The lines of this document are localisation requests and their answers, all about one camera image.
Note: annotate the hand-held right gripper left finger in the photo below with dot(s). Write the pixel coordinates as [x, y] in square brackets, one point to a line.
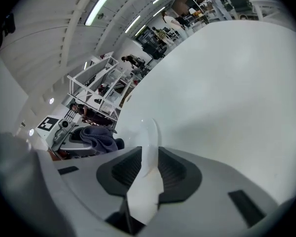
[113, 174]

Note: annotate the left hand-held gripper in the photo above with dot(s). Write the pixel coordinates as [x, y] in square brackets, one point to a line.
[56, 134]

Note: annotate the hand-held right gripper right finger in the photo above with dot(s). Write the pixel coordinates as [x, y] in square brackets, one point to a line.
[187, 179]

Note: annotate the dark grey cloth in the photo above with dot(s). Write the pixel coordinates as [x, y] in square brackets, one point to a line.
[99, 139]

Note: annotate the white plate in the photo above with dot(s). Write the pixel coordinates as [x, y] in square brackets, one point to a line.
[149, 157]

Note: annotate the round grey table grommet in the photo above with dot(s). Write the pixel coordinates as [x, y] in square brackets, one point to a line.
[128, 98]

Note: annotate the white metal shelf rack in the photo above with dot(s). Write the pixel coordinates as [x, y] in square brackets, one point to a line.
[93, 75]

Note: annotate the black office chair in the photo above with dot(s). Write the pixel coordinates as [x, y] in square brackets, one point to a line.
[154, 51]

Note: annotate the white shade table lamp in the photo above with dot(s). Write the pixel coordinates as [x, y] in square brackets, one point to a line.
[192, 11]

